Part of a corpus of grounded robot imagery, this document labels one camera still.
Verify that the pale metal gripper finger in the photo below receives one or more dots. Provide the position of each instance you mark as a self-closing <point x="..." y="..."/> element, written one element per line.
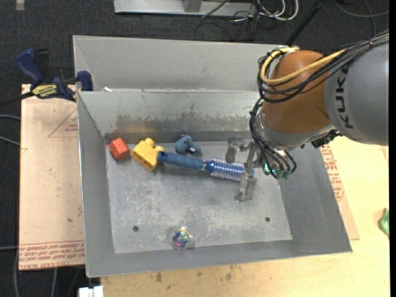
<point x="231" y="152"/>
<point x="247" y="189"/>

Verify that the blue-grey toy figure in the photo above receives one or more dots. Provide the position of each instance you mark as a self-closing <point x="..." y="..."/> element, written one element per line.
<point x="185" y="144"/>

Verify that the blue hairbrush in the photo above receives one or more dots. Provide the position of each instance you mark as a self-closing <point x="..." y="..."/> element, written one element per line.
<point x="185" y="162"/>

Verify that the grey metal bin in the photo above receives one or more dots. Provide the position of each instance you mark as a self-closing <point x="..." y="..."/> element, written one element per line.
<point x="185" y="203"/>

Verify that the clear ball with coloured core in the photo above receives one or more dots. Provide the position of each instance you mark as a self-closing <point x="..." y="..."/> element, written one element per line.
<point x="181" y="237"/>

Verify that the yellow toy brick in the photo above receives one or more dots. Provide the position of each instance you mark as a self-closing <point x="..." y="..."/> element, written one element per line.
<point x="147" y="155"/>

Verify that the red toy block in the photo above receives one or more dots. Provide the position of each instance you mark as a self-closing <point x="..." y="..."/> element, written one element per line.
<point x="119" y="148"/>

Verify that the pale green plastic object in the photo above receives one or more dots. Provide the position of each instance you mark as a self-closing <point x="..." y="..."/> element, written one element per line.
<point x="385" y="224"/>

